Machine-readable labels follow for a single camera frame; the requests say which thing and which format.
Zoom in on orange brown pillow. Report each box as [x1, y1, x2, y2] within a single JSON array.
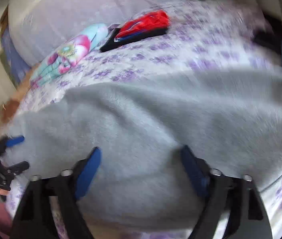
[[0, 83, 30, 136]]

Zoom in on blue folded blanket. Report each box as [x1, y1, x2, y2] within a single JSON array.
[[1, 27, 31, 86]]

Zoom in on turquoise pink floral folded quilt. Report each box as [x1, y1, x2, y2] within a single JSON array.
[[30, 23, 108, 87]]

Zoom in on white lace covered headboard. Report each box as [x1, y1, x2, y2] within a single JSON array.
[[7, 0, 207, 67]]

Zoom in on black folded garment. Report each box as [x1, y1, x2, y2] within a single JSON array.
[[99, 28, 168, 52]]

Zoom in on purple floral bed sheet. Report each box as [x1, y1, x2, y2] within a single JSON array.
[[7, 1, 282, 238]]

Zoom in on red blue folded garment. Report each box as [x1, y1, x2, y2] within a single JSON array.
[[114, 10, 170, 42]]

